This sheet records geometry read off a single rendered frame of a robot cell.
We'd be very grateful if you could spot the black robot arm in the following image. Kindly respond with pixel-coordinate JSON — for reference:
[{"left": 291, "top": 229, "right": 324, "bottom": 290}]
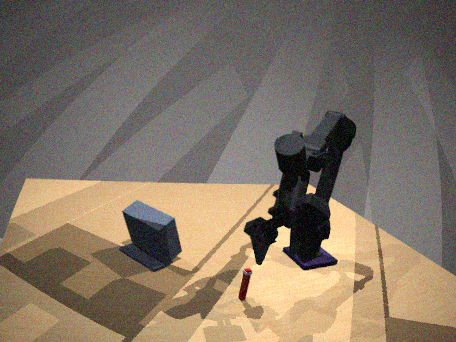
[{"left": 274, "top": 110, "right": 356, "bottom": 260}]

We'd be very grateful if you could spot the dark red square peg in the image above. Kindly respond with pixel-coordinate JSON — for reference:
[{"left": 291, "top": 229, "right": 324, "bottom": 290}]
[{"left": 238, "top": 268, "right": 253, "bottom": 301}]

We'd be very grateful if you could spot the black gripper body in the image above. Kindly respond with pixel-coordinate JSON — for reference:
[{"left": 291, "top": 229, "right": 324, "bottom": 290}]
[{"left": 244, "top": 182, "right": 330, "bottom": 240}]

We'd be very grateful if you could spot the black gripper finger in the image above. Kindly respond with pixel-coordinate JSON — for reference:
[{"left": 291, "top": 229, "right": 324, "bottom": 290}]
[
  {"left": 289, "top": 208, "right": 324, "bottom": 256},
  {"left": 247, "top": 228, "right": 277, "bottom": 266}
]

